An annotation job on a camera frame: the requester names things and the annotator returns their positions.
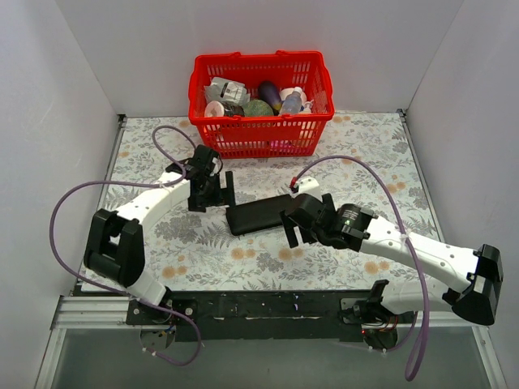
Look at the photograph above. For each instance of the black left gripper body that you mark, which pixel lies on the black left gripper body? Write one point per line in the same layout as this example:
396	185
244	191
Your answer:
215	194

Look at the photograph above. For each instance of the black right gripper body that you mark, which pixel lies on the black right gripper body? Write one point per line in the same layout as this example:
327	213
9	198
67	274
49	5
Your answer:
300	221

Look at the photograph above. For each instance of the black zip tool case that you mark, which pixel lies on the black zip tool case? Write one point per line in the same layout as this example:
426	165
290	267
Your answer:
257	215

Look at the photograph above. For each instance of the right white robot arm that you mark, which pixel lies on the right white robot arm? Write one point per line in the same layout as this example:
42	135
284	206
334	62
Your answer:
462	280

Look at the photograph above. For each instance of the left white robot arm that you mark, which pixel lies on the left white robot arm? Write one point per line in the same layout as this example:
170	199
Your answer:
115	245

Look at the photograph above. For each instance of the white paper cup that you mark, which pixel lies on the white paper cup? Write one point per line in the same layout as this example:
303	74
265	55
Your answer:
214	109

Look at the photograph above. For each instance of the red plastic shopping basket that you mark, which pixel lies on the red plastic shopping basket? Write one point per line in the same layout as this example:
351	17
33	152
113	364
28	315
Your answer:
263	137

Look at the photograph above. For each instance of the green round melon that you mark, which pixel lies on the green round melon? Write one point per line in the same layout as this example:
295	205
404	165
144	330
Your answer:
257	109

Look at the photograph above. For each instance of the crumpled silver foil pouch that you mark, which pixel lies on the crumpled silver foil pouch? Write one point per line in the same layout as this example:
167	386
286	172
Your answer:
226	90

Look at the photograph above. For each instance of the white pump bottle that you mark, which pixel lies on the white pump bottle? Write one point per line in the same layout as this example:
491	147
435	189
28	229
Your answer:
307	107

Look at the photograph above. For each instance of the purple eggplant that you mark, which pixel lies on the purple eggplant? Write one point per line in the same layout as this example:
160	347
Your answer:
269	93

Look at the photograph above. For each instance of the clear plastic bottle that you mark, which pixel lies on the clear plastic bottle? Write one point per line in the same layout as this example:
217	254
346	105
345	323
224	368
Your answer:
292	104

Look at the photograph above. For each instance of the white bowl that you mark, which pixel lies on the white bowl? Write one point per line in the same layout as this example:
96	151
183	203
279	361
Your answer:
287	91

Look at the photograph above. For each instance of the black table edge rail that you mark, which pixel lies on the black table edge rail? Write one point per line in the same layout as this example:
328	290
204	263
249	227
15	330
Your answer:
252	315

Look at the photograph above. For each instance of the aluminium frame rail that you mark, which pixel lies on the aluminium frame rail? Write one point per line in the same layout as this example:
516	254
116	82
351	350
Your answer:
459	354

